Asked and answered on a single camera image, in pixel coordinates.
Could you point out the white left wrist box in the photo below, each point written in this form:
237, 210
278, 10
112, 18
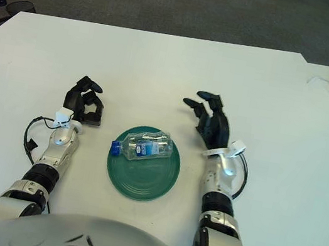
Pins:
63, 115

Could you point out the clear bottle with blue cap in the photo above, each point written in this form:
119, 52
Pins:
147, 148

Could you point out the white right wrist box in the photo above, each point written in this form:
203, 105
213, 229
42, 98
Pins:
237, 147

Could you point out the black mesh waste bin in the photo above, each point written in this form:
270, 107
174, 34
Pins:
22, 6

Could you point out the green ribbed plate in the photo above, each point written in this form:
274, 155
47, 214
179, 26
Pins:
141, 182

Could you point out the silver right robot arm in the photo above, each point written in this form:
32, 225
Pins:
221, 235

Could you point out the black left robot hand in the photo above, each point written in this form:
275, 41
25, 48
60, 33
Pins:
72, 100

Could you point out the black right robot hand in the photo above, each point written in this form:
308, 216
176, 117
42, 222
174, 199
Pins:
217, 129

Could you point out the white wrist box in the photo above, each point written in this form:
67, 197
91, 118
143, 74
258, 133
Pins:
237, 147
63, 115

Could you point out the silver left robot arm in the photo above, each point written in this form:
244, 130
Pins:
64, 140

